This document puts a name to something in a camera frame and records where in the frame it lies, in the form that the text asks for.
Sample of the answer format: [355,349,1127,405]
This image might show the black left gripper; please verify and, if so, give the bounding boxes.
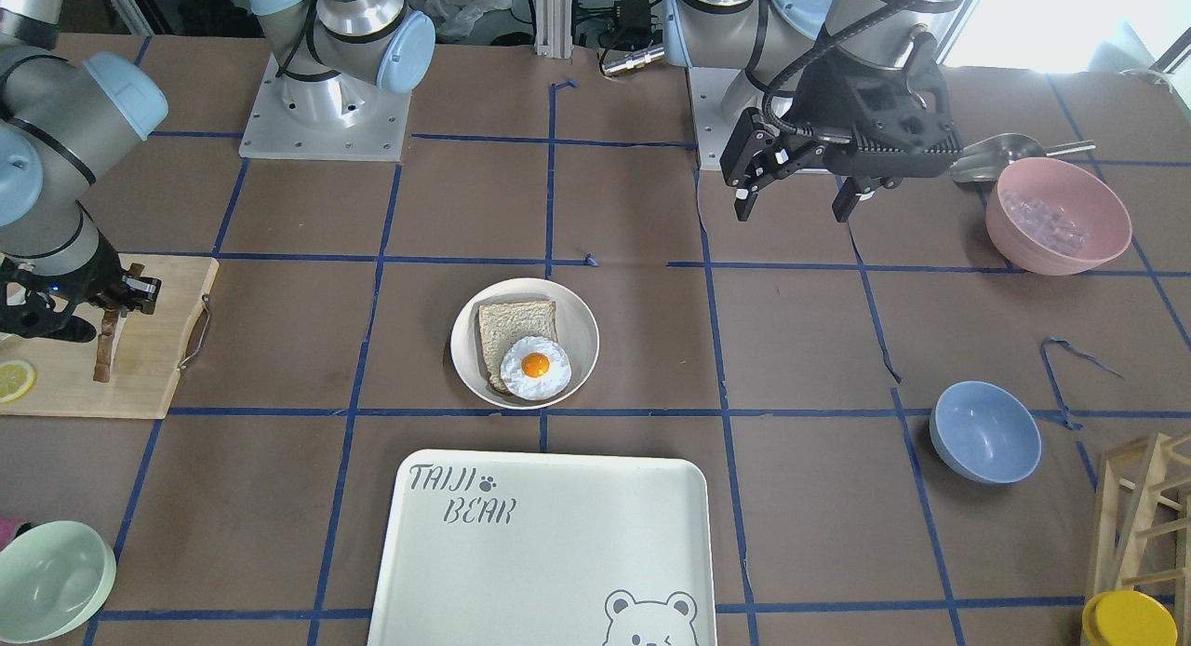
[721,33,964,223]

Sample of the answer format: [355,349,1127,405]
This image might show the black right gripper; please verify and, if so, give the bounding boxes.
[1,238,161,384]

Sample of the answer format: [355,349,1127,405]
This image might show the white round plate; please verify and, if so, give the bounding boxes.
[449,278,600,410]

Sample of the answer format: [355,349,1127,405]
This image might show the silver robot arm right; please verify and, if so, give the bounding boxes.
[1,0,167,383]

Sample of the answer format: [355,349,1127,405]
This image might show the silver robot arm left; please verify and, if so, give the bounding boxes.
[662,0,969,222]

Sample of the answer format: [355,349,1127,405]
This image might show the bread slice in plate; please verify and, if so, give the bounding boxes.
[478,300,559,396]

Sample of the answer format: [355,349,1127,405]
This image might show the wooden cutting board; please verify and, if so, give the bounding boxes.
[1,254,220,420]

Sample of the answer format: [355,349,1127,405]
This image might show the lemon slice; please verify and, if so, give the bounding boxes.
[0,360,37,404]

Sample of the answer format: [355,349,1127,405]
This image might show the metal scoop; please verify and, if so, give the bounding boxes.
[949,133,1097,184]

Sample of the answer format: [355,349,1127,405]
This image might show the light green bowl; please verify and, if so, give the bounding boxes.
[1,520,116,642]

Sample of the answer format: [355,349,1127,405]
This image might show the pink bowl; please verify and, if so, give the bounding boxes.
[985,157,1134,277]

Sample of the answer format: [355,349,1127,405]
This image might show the clear ice cubes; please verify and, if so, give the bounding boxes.
[999,192,1090,256]

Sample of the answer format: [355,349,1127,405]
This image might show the blue bowl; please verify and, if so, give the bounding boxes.
[929,383,1042,485]

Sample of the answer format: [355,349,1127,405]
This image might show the fried egg toy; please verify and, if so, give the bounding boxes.
[499,336,573,400]

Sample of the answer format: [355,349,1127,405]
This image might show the white bear tray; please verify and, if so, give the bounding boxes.
[368,451,717,645]

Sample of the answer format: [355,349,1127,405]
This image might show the wooden mug rack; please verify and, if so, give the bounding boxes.
[1085,433,1187,625]

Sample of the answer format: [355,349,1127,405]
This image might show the yellow mug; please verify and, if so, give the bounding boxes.
[1081,590,1179,645]

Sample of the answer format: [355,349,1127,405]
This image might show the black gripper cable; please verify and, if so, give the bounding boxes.
[761,0,969,144]

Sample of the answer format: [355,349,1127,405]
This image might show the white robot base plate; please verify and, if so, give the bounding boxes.
[239,58,411,163]
[688,66,763,172]

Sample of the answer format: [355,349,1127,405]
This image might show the aluminium frame post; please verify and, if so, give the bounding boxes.
[534,0,574,61]

